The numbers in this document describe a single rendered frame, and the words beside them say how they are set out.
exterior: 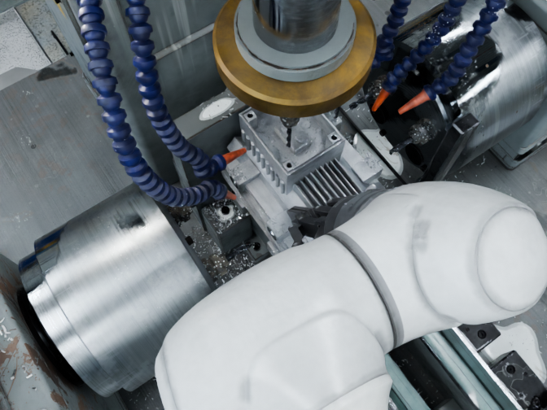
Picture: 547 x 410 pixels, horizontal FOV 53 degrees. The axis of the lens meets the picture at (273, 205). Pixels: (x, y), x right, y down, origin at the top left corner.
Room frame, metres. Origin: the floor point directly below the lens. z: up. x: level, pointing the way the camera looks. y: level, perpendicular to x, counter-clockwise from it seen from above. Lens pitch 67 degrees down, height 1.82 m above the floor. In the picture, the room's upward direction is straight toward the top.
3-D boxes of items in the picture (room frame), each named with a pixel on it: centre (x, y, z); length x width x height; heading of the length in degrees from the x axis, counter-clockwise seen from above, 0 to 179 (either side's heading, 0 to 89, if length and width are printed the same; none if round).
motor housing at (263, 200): (0.37, -0.05, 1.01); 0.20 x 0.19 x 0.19; 35
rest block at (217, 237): (0.37, 0.08, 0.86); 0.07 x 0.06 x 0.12; 125
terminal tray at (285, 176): (0.40, -0.03, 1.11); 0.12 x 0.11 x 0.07; 35
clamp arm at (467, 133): (0.34, -0.23, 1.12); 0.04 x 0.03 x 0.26; 35
